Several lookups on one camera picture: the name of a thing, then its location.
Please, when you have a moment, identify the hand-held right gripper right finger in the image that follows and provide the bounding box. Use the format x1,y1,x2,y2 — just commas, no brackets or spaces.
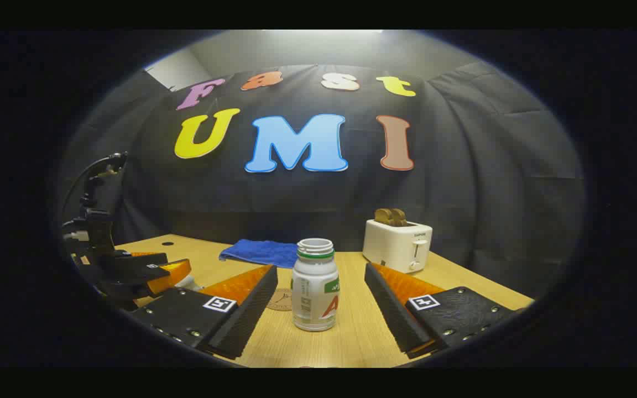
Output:
364,262,518,359

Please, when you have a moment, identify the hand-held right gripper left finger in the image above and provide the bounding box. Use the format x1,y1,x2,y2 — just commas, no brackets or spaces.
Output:
130,264,279,360

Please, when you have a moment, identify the round brown coaster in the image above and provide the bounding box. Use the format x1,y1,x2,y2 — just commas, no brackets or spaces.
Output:
267,287,295,311

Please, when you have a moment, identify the white plastic water bottle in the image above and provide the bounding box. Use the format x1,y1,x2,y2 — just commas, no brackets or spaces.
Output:
291,238,340,332

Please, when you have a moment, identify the blue folded towel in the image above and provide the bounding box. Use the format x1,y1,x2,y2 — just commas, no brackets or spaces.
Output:
219,239,300,269

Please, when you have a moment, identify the white toaster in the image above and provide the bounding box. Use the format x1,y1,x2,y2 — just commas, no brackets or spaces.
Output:
362,219,433,274

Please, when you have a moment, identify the black backdrop cloth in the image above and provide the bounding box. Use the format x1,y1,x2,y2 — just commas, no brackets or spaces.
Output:
56,61,587,299

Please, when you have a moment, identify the black cable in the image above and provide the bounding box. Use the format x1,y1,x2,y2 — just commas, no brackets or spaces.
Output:
61,154,128,222

